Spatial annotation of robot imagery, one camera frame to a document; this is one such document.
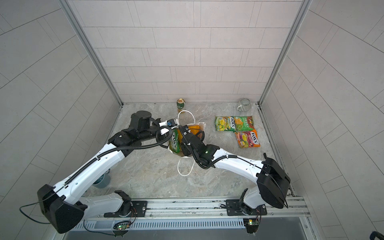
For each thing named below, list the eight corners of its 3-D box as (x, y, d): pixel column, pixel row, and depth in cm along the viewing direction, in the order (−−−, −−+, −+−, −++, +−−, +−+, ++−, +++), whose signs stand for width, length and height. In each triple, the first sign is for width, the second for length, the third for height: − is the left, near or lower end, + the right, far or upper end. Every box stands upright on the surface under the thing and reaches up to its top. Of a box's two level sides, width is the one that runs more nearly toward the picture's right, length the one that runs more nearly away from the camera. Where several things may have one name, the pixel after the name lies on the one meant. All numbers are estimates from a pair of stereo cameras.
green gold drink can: (178, 114, 112) (176, 104, 104) (178, 108, 116) (177, 98, 108) (184, 114, 112) (183, 104, 104) (185, 108, 116) (184, 98, 108)
